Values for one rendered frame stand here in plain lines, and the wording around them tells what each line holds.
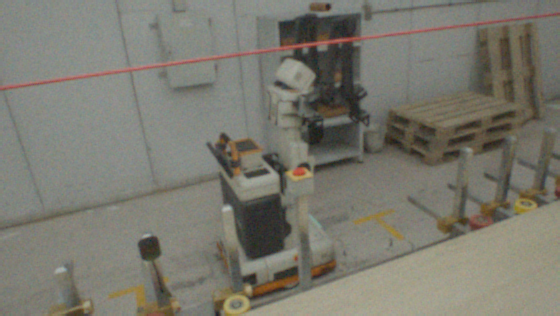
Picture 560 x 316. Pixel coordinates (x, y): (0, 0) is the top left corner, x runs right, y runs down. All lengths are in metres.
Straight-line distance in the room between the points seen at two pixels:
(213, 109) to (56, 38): 1.44
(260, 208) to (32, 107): 2.29
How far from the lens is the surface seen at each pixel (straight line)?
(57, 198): 4.14
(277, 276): 2.56
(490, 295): 1.41
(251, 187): 2.22
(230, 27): 3.88
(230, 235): 1.32
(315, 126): 2.41
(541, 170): 2.20
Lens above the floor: 1.80
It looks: 24 degrees down
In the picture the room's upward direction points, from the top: 4 degrees counter-clockwise
